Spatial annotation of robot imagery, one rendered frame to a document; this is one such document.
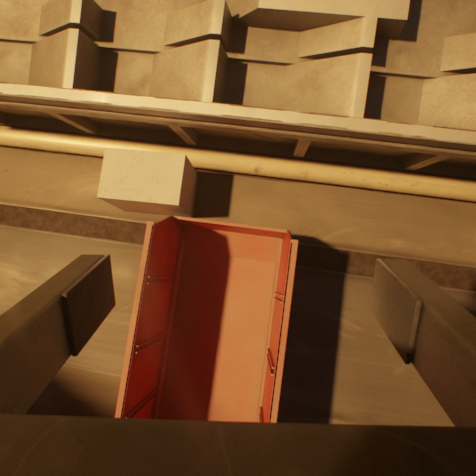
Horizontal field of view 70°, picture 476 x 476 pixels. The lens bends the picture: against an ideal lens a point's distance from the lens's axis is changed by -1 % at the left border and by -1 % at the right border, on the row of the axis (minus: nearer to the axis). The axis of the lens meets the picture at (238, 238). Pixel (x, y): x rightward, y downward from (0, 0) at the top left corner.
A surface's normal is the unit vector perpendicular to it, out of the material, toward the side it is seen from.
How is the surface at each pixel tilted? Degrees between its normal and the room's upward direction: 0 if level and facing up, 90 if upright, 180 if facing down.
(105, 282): 92
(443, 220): 0
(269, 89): 10
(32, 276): 0
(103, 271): 92
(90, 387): 1
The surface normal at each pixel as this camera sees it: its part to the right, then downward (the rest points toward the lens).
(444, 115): -0.58, -0.03
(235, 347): -0.07, -0.12
